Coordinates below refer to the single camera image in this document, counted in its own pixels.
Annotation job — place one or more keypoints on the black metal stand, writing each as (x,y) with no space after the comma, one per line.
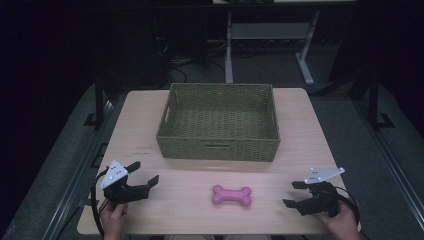
(99,100)
(375,100)

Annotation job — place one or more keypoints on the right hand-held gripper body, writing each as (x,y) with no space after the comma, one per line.
(321,200)

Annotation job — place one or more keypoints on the pink bone-shaped toy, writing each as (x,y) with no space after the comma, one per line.
(231,195)

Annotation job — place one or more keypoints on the green woven basket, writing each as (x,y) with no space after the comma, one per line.
(218,128)

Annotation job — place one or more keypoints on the aluminium frame rail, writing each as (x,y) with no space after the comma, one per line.
(390,160)
(75,183)

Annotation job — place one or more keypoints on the grey metal desk frame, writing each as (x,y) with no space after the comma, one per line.
(266,30)

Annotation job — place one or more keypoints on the person's right hand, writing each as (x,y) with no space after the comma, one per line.
(345,225)

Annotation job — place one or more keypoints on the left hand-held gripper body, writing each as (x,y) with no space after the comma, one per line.
(115,173)

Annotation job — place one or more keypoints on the person's left hand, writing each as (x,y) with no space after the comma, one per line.
(113,221)

